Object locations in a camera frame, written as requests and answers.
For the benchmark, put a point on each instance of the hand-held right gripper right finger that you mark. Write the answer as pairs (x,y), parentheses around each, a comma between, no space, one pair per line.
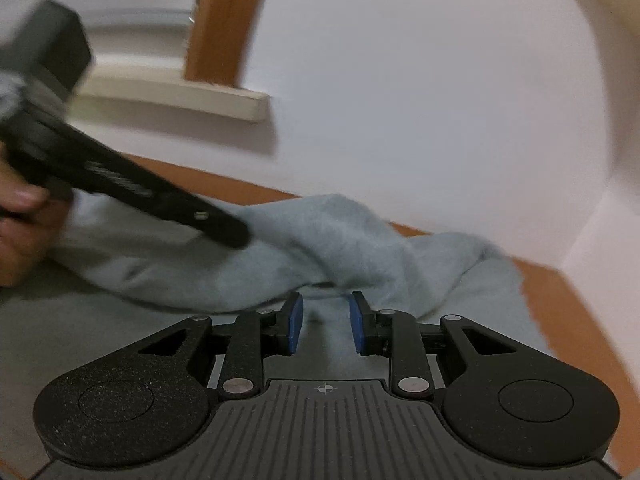
(357,325)

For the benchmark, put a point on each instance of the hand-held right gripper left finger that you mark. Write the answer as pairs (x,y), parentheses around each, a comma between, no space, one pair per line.
(296,325)

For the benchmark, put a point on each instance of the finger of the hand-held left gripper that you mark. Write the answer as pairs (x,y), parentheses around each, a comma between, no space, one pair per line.
(210,222)

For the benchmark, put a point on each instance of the grey sweatshirt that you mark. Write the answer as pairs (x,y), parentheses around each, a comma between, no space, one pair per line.
(325,230)

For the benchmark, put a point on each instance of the person's left hand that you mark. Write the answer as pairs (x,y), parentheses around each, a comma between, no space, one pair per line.
(25,240)

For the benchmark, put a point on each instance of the beige window sill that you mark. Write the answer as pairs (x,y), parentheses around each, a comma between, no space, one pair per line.
(200,95)

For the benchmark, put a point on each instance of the white window blind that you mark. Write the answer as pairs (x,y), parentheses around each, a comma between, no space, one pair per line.
(140,15)

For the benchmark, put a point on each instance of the wooden window frame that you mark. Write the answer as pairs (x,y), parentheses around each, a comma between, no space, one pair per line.
(220,25)

